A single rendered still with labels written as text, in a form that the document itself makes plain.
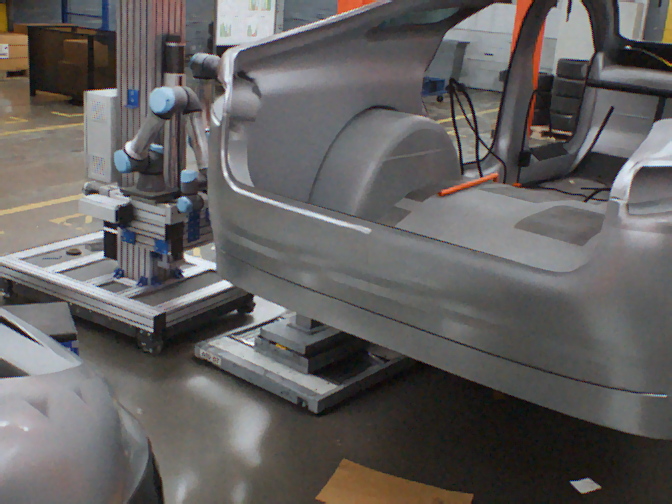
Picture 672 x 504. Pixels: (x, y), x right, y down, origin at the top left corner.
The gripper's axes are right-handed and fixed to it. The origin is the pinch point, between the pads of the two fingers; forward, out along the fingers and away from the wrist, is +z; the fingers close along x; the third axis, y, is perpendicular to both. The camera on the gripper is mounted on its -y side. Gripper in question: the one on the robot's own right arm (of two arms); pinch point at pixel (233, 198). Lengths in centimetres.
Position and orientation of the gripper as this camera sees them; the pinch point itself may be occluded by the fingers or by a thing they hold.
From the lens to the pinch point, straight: 428.9
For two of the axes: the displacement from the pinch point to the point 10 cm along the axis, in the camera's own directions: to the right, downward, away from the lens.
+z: 5.9, -2.0, 7.8
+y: 0.8, -9.5, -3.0
